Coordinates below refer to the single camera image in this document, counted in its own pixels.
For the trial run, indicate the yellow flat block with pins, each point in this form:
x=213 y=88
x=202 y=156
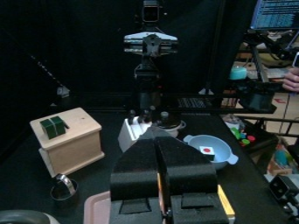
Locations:
x=224 y=201

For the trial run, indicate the wooden box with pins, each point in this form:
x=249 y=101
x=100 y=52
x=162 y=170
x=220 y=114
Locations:
x=68 y=145

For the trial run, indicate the green toy piece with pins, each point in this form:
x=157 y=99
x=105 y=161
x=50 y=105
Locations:
x=234 y=132

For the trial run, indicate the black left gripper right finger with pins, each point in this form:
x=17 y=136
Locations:
x=188 y=175

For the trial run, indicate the white cube red dot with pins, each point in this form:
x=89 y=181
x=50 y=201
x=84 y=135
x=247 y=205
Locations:
x=206 y=151

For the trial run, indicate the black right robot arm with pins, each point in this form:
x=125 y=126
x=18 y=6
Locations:
x=146 y=84

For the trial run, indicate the light blue bowl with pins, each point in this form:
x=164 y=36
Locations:
x=221 y=148

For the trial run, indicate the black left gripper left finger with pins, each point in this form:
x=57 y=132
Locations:
x=133 y=175

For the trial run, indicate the cream knife block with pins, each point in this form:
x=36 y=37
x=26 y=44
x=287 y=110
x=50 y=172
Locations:
x=129 y=135

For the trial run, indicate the laptop screen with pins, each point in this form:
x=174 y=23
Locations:
x=276 y=14

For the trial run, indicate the teal cup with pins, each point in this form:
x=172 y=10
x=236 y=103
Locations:
x=237 y=73

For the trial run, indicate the pink tray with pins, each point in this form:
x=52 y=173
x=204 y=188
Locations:
x=97 y=208

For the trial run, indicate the black camera box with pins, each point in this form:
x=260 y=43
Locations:
x=283 y=186

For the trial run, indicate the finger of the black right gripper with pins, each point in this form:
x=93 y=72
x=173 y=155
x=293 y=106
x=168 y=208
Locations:
x=146 y=43
x=156 y=43

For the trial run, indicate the white pot black lid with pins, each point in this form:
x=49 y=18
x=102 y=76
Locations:
x=169 y=125

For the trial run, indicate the person's hand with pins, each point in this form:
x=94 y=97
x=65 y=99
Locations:
x=291 y=80

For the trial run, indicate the dark green block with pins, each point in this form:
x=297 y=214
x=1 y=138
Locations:
x=48 y=129
x=58 y=124

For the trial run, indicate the red toy piece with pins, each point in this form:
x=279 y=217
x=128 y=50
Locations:
x=251 y=138

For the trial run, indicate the black box on stand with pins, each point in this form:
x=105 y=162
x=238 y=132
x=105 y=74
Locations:
x=255 y=99

